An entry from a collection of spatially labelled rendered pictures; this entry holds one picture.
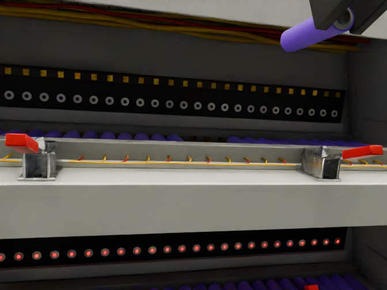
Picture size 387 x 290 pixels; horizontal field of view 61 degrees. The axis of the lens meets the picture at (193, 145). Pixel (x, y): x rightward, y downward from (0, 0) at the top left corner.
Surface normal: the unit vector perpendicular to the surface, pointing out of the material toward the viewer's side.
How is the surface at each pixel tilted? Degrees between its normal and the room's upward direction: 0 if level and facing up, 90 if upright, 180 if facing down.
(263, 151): 105
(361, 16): 90
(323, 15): 90
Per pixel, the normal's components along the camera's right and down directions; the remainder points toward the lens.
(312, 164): -0.97, -0.03
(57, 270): 0.22, 0.19
